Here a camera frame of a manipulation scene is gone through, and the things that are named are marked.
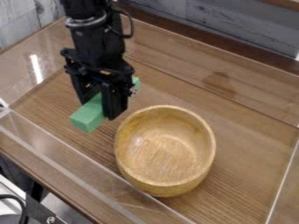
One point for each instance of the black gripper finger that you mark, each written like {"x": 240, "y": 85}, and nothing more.
{"x": 86, "y": 86}
{"x": 115, "y": 99}

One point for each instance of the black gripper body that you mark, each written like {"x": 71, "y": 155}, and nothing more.
{"x": 98, "y": 51}

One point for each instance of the green rectangular block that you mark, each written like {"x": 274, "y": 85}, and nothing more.
{"x": 89, "y": 117}

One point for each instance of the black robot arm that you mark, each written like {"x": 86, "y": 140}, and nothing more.
{"x": 93, "y": 12}

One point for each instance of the brown wooden bowl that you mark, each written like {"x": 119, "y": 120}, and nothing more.
{"x": 165, "y": 148}

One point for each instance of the grey metal frame bracket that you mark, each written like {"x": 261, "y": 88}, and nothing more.
{"x": 51, "y": 211}

